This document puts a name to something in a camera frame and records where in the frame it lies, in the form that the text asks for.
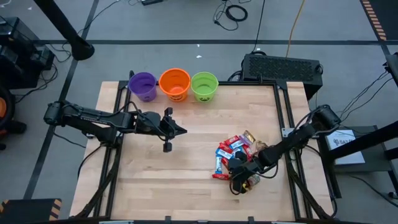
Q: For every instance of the blue white chocolate bar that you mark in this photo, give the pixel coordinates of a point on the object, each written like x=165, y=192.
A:
x=218, y=165
x=237, y=144
x=224, y=153

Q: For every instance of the black orange wheeled machine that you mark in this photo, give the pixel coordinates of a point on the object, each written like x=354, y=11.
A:
x=6, y=124

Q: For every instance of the green halloween bucket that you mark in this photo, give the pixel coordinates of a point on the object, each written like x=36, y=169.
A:
x=204, y=85

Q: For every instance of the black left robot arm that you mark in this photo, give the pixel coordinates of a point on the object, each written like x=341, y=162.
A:
x=93, y=116

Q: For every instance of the purple halloween bucket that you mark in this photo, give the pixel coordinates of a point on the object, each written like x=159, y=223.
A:
x=143, y=85

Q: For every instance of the black aluminium table frame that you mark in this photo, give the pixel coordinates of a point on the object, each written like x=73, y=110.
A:
x=248, y=83

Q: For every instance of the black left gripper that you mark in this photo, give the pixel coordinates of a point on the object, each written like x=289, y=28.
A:
x=152, y=123

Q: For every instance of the black pole stand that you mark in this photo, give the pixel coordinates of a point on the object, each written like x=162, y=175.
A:
x=81, y=49

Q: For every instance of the gold crinkly candy pack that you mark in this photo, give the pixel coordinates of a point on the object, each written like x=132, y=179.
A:
x=248, y=136
x=260, y=146
x=254, y=180

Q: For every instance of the orange halloween bucket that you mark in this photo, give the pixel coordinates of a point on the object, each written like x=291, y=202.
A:
x=174, y=84

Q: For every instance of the black side stand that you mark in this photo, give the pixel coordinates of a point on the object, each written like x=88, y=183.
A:
x=377, y=165

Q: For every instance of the red KitKat bar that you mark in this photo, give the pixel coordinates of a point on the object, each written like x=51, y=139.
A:
x=224, y=147
x=248, y=152
x=224, y=162
x=220, y=176
x=231, y=140

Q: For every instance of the silver mounting plate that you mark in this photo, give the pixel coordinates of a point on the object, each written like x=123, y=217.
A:
x=285, y=132

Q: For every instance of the hazard-striped black mat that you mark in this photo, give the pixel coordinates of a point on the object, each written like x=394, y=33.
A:
x=388, y=15

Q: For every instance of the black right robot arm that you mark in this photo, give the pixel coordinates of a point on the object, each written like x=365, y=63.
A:
x=298, y=137

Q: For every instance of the white paper sign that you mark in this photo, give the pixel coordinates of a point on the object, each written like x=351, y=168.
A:
x=345, y=149

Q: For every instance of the black power strip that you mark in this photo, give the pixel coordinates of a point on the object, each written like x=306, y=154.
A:
x=152, y=2

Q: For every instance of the black equipment rack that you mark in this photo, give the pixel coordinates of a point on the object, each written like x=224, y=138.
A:
x=18, y=56

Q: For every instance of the black computer case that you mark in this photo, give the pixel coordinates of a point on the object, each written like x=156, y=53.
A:
x=280, y=68

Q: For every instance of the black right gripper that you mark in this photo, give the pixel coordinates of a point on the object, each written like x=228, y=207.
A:
x=253, y=165

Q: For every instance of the hazard-striped black box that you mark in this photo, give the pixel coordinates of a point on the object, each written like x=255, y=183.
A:
x=28, y=213

